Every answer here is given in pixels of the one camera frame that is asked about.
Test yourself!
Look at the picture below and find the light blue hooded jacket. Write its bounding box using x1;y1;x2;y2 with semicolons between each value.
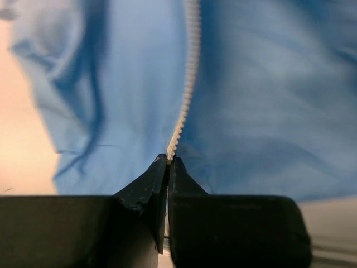
1;1;356;202

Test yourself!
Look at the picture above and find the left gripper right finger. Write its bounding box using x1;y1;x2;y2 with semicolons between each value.
168;157;207;267

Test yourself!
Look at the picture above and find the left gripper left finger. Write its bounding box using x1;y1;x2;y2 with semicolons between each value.
114;154;167;254

